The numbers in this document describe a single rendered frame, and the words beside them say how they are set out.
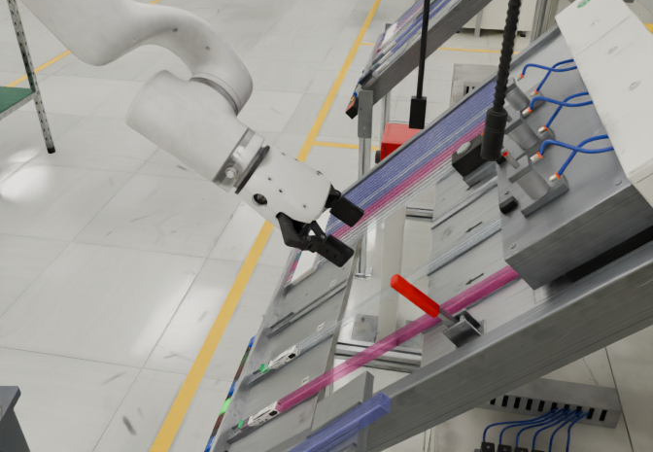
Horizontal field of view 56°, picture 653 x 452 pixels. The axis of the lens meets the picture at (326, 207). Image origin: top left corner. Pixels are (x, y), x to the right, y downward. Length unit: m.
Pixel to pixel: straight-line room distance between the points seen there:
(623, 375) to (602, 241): 0.72
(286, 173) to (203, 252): 1.81
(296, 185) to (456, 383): 0.30
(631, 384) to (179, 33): 0.99
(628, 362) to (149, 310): 1.60
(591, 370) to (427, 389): 0.66
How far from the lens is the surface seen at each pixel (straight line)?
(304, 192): 0.77
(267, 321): 1.13
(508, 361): 0.64
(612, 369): 1.31
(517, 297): 0.67
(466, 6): 1.96
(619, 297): 0.60
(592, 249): 0.61
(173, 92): 0.77
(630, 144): 0.59
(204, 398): 2.00
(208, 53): 0.80
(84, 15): 0.71
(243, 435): 0.95
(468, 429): 1.13
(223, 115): 0.77
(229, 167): 0.75
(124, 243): 2.70
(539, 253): 0.61
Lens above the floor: 1.49
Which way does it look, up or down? 32 degrees down
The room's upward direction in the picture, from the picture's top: straight up
